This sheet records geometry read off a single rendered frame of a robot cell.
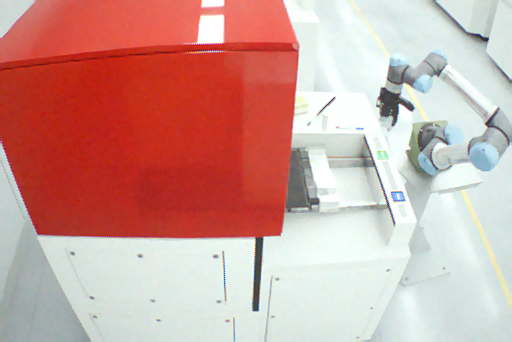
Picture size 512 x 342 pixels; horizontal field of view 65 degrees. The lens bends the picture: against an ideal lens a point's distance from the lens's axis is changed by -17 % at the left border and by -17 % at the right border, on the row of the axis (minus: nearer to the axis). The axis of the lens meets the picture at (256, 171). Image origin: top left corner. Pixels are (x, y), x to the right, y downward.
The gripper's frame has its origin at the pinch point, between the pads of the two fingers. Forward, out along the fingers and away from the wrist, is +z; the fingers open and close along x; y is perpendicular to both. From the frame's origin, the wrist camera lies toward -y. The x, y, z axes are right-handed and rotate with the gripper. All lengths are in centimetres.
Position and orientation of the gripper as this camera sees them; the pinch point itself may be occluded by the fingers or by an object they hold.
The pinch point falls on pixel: (389, 128)
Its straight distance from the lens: 202.1
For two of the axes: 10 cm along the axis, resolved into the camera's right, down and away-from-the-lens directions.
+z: -0.3, 7.5, 6.6
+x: 0.6, 6.6, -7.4
